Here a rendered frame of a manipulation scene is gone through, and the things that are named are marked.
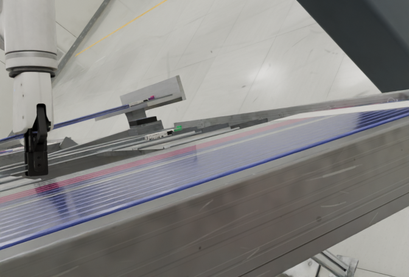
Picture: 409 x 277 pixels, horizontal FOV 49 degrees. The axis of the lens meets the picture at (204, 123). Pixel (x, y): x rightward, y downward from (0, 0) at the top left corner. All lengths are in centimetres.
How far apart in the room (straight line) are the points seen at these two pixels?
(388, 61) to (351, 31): 13
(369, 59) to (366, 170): 96
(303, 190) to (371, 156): 7
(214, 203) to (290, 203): 6
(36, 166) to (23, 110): 10
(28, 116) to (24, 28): 15
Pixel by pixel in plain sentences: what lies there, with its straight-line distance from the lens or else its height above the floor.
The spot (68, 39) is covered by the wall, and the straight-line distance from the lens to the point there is 893.
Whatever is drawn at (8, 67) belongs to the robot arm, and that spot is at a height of 108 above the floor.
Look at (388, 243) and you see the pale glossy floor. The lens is 143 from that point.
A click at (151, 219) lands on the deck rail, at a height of 101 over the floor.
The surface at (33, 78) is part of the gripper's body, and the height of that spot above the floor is 104.
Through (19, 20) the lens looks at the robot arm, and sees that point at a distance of 81.
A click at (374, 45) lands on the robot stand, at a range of 124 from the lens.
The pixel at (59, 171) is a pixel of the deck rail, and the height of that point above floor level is 89.
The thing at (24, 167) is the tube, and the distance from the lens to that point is 81.
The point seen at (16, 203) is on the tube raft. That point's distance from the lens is 37.
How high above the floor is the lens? 112
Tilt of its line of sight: 25 degrees down
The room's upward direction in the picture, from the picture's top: 52 degrees counter-clockwise
